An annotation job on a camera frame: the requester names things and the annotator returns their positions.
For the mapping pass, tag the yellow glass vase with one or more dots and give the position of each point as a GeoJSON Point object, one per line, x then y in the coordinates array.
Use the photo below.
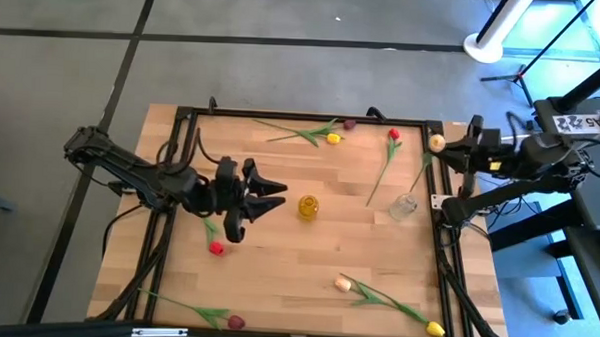
{"type": "Point", "coordinates": [308, 208]}

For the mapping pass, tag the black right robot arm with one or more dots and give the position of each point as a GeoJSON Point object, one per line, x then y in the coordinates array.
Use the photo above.
{"type": "Point", "coordinates": [545, 162]}

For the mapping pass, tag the yellow artificial tulip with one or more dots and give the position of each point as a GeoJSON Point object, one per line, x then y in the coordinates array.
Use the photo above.
{"type": "Point", "coordinates": [333, 138]}
{"type": "Point", "coordinates": [435, 329]}

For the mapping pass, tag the white printed label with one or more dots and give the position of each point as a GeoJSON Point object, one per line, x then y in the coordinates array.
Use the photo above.
{"type": "Point", "coordinates": [572, 123]}

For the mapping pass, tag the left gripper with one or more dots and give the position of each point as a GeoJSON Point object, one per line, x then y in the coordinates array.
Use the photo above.
{"type": "Point", "coordinates": [226, 191]}

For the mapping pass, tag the black caster wheel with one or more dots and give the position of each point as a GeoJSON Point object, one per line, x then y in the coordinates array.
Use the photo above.
{"type": "Point", "coordinates": [561, 317]}

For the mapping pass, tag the peach artificial tulip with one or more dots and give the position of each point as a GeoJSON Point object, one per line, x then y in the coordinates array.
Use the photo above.
{"type": "Point", "coordinates": [342, 284]}

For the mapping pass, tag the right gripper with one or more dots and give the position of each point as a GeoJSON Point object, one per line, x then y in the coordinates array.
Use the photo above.
{"type": "Point", "coordinates": [485, 155]}

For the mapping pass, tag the white round stand base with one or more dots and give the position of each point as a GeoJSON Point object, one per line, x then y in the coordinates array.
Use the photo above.
{"type": "Point", "coordinates": [479, 48]}

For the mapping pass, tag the dark red artificial tulip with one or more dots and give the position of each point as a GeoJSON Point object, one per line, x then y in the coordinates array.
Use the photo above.
{"type": "Point", "coordinates": [235, 322]}

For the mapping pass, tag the black metal table frame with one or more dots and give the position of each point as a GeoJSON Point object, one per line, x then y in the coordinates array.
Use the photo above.
{"type": "Point", "coordinates": [242, 113]}

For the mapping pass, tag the dark maroon artificial tulip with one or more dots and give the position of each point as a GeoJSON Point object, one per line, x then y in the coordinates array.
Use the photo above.
{"type": "Point", "coordinates": [349, 124]}

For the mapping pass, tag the clear glass vase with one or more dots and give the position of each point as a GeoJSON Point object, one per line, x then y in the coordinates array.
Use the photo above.
{"type": "Point", "coordinates": [404, 207]}

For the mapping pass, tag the black desk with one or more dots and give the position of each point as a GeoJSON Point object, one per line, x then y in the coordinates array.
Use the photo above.
{"type": "Point", "coordinates": [599, 209]}

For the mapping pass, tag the black tripod stand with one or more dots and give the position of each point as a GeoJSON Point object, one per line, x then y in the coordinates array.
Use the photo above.
{"type": "Point", "coordinates": [521, 74]}

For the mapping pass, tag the black diagonal pole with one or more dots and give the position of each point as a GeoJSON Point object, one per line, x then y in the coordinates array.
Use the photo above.
{"type": "Point", "coordinates": [593, 83]}

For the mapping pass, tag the cream artificial tulip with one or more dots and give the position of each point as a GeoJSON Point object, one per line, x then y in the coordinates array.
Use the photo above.
{"type": "Point", "coordinates": [437, 142]}

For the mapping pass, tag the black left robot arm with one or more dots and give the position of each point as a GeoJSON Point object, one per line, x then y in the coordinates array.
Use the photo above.
{"type": "Point", "coordinates": [130, 167]}

